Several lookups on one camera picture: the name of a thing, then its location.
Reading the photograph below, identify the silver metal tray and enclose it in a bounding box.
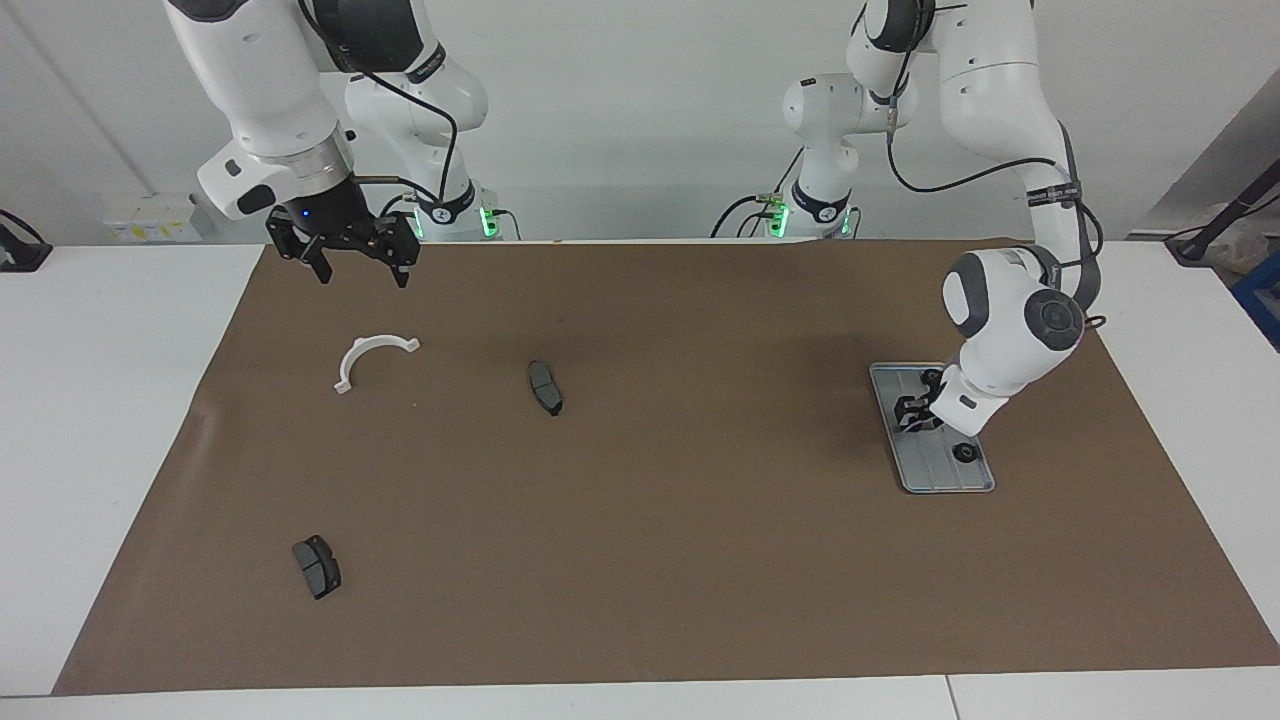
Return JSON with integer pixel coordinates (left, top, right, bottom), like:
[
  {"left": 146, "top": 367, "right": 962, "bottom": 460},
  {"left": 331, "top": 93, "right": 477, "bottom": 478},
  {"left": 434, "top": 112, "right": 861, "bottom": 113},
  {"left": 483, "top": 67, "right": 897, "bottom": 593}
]
[{"left": 868, "top": 362, "right": 997, "bottom": 495}]

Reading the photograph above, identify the clear plastic bag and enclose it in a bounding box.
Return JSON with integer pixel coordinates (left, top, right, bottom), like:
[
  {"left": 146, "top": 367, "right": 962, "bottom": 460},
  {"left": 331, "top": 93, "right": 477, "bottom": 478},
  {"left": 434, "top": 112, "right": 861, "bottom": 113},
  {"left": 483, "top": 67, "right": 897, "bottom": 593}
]
[{"left": 1215, "top": 225, "right": 1280, "bottom": 276}]

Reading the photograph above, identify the black stand pole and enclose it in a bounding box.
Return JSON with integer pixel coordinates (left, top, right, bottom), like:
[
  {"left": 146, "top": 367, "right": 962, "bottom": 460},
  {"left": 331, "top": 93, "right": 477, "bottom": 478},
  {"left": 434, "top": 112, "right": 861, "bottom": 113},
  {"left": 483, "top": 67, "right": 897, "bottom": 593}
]
[{"left": 1165, "top": 160, "right": 1280, "bottom": 266}]

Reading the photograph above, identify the black left arm base cable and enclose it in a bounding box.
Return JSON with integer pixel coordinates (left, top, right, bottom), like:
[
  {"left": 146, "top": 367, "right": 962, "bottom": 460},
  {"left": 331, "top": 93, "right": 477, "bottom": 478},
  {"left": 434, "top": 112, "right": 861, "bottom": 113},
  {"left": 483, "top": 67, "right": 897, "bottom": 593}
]
[{"left": 710, "top": 150, "right": 806, "bottom": 239}]

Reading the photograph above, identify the short dark grey brake pad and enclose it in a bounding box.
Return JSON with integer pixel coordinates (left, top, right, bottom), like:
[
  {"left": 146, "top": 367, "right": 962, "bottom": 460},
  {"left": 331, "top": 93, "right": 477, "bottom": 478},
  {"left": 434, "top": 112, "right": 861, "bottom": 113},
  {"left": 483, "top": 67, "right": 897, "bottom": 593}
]
[{"left": 291, "top": 535, "right": 343, "bottom": 601}]

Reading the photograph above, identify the black table clamp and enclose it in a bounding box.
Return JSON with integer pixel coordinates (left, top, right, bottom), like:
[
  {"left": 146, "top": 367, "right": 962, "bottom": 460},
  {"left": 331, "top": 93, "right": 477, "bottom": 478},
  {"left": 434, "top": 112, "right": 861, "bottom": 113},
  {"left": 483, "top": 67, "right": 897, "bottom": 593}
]
[{"left": 0, "top": 208, "right": 53, "bottom": 273}]

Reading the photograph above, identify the white wall socket box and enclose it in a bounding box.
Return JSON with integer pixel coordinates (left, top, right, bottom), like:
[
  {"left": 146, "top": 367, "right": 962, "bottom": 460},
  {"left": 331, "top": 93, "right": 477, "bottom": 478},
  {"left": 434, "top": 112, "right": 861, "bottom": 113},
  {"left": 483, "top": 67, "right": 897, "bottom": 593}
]
[{"left": 103, "top": 193, "right": 216, "bottom": 244}]

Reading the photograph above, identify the long dark grey brake pad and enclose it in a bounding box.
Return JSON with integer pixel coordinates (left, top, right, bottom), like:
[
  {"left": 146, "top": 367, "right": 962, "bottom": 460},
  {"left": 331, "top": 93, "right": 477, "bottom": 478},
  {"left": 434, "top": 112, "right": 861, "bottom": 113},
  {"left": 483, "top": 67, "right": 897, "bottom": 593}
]
[{"left": 527, "top": 360, "right": 565, "bottom": 418}]

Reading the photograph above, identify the white curved plastic bracket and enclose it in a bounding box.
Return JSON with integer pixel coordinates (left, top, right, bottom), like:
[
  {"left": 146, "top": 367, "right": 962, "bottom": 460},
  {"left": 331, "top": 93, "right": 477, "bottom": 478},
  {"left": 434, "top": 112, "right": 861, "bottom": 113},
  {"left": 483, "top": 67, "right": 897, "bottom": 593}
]
[{"left": 333, "top": 335, "right": 422, "bottom": 395}]

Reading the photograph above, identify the brown table mat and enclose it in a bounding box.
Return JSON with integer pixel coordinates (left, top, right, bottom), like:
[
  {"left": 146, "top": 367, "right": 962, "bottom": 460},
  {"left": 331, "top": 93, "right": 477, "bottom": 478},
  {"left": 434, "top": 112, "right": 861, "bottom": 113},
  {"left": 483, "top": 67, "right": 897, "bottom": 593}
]
[{"left": 52, "top": 240, "right": 1280, "bottom": 697}]

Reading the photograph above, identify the blue crate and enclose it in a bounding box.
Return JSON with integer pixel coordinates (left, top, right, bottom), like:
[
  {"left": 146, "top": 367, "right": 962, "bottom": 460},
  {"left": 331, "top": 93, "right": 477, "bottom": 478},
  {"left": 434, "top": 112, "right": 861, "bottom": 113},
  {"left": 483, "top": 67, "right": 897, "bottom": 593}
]
[{"left": 1230, "top": 250, "right": 1280, "bottom": 351}]

